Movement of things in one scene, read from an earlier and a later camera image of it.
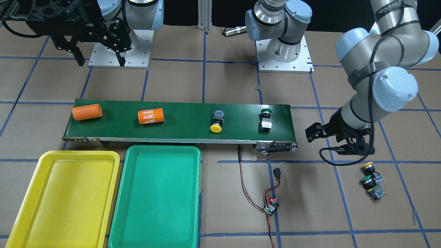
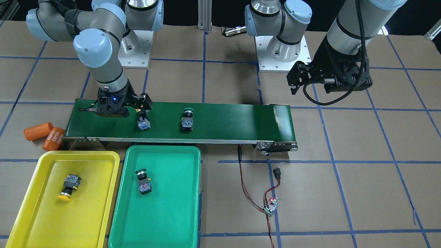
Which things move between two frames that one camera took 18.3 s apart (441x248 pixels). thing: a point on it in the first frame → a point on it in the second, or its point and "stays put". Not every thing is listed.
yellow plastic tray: [67, 202] stays put
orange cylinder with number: [151, 115] → [53, 139]
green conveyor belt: [270, 125] stays put
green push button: [375, 192] → [187, 120]
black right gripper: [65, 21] → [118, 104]
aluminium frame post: [205, 9] stays put
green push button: [265, 124] → [144, 185]
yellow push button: [368, 169] → [143, 123]
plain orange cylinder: [87, 111] → [38, 131]
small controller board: [273, 205] stays put
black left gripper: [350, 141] → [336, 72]
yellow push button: [218, 120] → [71, 182]
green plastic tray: [158, 204] stays put
